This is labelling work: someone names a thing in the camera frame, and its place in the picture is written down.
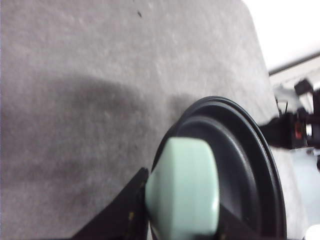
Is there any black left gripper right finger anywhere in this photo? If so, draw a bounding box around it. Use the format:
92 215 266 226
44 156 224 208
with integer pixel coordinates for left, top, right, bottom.
214 204 253 240

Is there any black camera equipment at table edge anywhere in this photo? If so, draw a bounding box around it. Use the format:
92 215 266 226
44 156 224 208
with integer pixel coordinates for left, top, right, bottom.
259 78 320 170

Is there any black frying pan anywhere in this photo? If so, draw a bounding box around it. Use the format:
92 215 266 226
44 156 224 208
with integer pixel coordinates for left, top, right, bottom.
145 96 287 240

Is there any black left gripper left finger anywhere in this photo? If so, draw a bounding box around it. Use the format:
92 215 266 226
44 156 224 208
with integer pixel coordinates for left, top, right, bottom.
72 167 149 240

